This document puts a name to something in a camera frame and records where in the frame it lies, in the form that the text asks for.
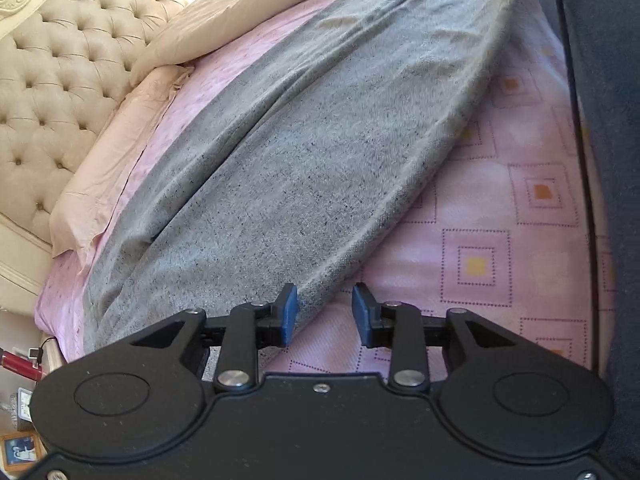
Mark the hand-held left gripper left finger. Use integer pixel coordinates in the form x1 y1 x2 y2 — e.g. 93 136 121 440
131 282 301 394

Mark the cream tufted headboard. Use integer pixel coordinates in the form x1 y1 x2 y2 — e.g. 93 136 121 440
0 0 190 313

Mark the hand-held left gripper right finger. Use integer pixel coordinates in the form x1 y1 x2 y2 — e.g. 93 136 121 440
351 282 518 394

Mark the pink patterned bed sheet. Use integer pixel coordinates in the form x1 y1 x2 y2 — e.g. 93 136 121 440
35 0 616 383

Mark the wooden picture frame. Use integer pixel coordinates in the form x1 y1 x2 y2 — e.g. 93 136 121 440
0 430 45 470

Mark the peach pillow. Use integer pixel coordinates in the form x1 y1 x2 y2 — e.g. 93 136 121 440
50 64 195 259

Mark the black charger cable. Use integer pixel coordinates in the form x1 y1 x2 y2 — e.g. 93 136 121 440
29 336 60 363

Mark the red cylindrical object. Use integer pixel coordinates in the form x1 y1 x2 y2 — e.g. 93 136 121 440
0 346 45 380

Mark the dark clothing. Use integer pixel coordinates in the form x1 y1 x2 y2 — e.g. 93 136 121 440
529 0 640 480

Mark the large beige pillow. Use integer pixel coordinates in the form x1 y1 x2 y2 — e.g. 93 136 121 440
129 0 458 88

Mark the grey knitted blanket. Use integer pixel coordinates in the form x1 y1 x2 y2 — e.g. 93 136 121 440
81 0 529 376

